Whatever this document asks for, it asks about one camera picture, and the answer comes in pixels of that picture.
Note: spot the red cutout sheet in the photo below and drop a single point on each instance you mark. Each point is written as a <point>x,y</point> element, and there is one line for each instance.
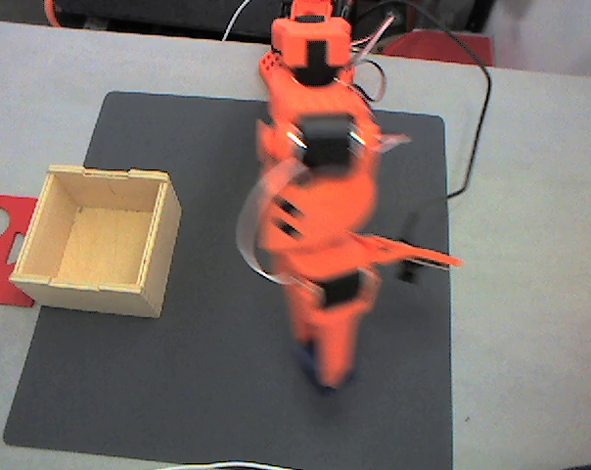
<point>2,284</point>

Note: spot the dark grey mat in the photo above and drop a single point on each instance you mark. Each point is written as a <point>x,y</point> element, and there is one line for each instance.
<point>178,391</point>

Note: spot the red flat plastic piece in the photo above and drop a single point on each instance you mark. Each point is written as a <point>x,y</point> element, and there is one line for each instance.
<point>437,49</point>

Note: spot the open wooden box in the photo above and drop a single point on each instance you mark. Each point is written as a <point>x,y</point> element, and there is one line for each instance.
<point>104,245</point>

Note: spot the wrist camera on orange mount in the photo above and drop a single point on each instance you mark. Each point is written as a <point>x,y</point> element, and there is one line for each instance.
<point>408,254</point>

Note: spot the blue cube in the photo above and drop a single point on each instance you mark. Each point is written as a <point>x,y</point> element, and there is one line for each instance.
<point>306,364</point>

